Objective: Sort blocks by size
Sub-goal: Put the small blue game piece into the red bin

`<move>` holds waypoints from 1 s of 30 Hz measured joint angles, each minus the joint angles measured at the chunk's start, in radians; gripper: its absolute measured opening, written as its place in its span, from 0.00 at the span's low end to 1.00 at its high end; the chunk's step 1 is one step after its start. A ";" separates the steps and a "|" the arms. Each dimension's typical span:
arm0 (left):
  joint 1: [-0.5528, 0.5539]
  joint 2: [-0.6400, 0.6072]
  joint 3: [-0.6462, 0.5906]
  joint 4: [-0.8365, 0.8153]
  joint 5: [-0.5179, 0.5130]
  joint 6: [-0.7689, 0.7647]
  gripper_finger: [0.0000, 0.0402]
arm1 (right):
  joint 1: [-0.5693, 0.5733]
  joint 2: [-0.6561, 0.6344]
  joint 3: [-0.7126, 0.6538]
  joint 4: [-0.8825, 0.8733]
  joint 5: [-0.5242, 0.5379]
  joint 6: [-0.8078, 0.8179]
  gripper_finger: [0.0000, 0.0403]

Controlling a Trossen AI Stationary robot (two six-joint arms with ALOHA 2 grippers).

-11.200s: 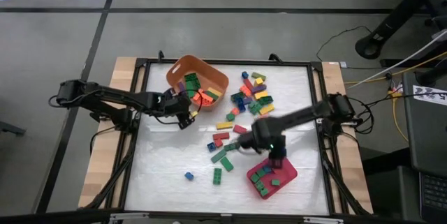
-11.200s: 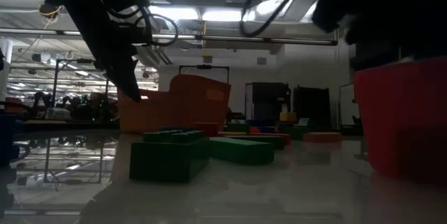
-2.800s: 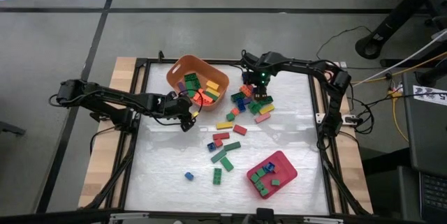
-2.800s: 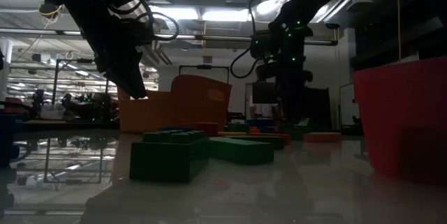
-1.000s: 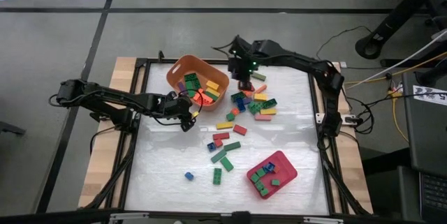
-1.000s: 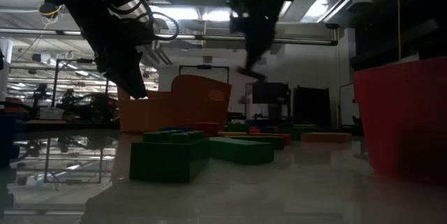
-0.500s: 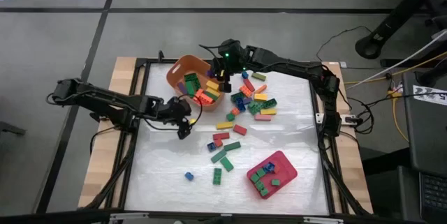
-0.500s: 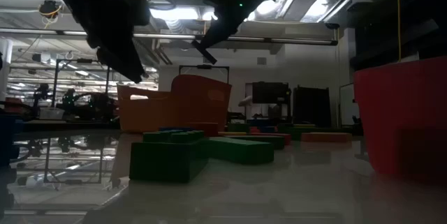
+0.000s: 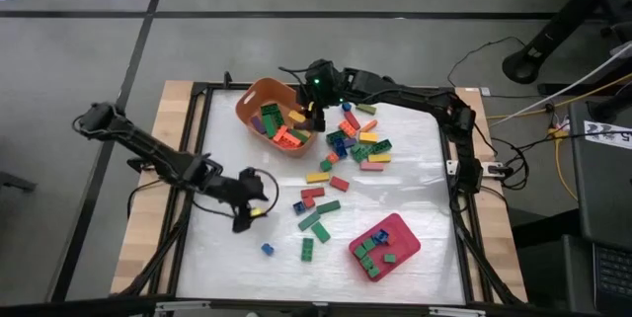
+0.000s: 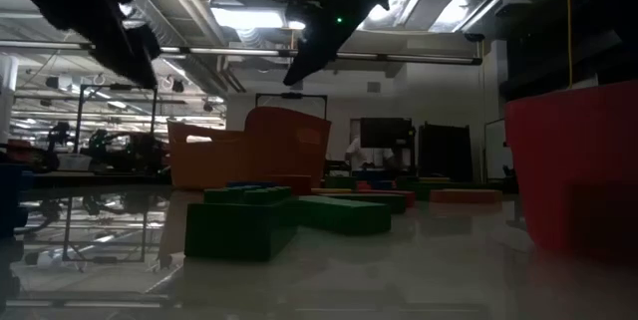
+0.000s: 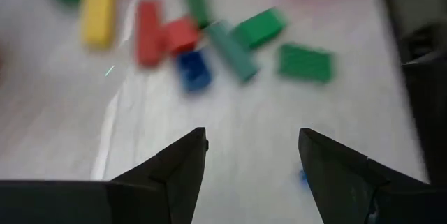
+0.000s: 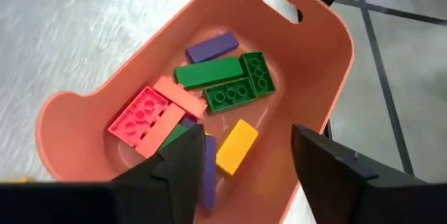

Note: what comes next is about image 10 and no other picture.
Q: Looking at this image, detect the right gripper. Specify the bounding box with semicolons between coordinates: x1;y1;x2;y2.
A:
282;0;400;87

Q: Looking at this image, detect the orange plastic bin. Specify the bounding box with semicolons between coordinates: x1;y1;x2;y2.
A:
166;106;333;191

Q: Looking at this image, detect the small red block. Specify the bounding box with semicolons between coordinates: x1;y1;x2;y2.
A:
271;173;313;195

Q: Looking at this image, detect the green studded block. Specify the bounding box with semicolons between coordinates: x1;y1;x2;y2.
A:
183;184;299;262
318;192;408;214

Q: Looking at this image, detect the long green block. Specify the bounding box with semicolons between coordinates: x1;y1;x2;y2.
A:
297;195;393;235

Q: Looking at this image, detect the long coral block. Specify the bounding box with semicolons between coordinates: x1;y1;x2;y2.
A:
429;188;503;205

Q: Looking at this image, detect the red plastic tray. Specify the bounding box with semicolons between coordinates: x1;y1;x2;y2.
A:
503;80;638;261

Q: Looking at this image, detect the grey horizontal pipe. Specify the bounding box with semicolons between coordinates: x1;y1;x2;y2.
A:
0;39;483;66

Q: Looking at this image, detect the background robot station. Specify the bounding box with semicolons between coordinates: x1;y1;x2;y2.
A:
47;120;168;174

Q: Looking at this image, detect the black panel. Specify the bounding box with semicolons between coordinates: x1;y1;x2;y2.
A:
417;123;474;184
359;117;416;161

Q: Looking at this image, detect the person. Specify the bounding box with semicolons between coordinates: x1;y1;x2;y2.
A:
345;135;400;171

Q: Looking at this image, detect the white container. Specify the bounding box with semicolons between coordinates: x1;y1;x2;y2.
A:
57;153;94;171

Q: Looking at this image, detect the small green block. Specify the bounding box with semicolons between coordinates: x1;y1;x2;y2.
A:
323;174;358;190

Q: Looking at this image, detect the small blue block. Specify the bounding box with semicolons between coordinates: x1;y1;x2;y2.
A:
226;180;278;189

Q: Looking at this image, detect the dark blue block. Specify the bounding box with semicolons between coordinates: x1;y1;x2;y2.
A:
0;162;32;239

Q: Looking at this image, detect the whiteboard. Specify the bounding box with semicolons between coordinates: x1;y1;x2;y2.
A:
481;119;505;181

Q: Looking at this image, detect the silver spiral air duct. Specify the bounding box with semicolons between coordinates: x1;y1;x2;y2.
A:
132;0;185;47

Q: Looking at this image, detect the black frame rig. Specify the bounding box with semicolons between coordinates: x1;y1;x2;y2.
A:
77;84;159;161

